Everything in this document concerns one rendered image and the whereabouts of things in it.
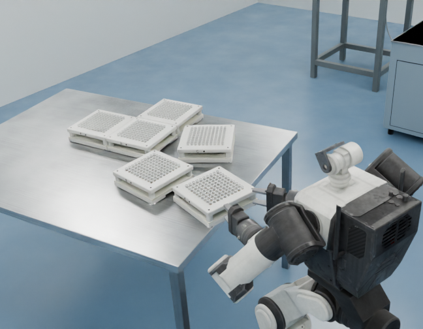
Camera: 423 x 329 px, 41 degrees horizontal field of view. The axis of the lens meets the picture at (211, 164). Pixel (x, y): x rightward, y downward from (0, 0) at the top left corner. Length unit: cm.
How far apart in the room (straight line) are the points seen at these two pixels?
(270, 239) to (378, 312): 46
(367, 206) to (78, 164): 151
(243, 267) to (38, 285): 196
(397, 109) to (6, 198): 299
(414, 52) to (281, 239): 296
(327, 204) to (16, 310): 210
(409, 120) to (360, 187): 286
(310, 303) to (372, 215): 46
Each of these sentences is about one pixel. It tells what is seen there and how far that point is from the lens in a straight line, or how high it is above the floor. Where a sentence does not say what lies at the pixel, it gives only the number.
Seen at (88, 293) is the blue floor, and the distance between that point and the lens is 324.
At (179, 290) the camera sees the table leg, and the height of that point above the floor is 71.
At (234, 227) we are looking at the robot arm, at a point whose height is 91.
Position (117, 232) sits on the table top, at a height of 84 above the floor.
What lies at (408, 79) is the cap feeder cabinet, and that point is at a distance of 439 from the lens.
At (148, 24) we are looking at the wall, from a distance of 678.
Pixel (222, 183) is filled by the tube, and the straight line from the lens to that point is 226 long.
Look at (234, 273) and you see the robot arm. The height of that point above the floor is 106.
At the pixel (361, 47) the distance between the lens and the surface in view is 599.
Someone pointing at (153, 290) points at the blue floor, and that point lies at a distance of 318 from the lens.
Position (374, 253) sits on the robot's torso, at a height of 115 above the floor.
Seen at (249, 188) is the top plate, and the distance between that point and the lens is 224.
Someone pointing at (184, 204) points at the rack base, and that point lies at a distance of 225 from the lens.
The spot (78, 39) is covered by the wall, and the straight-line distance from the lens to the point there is 614.
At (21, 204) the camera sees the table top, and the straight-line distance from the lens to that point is 250.
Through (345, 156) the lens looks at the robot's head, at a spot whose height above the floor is 133.
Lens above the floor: 213
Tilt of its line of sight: 30 degrees down
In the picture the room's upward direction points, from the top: 4 degrees counter-clockwise
